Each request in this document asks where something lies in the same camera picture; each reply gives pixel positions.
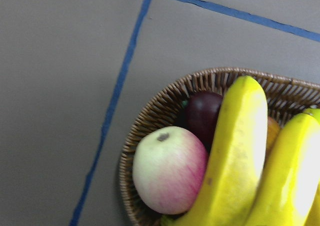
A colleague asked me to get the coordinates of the brown wicker basket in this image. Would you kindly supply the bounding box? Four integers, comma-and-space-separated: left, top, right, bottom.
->
119, 67, 320, 225

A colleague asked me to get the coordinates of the pink green apple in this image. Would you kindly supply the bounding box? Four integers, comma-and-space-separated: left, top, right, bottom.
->
132, 126, 209, 214

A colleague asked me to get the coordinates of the long yellow banana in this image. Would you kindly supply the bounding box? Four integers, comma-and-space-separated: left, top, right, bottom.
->
160, 76, 268, 225

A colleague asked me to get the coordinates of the orange red mango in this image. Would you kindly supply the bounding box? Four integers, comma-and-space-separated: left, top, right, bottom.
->
265, 116, 281, 158

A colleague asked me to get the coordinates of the curved yellow banana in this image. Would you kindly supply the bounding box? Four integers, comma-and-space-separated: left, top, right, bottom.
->
246, 113, 320, 225

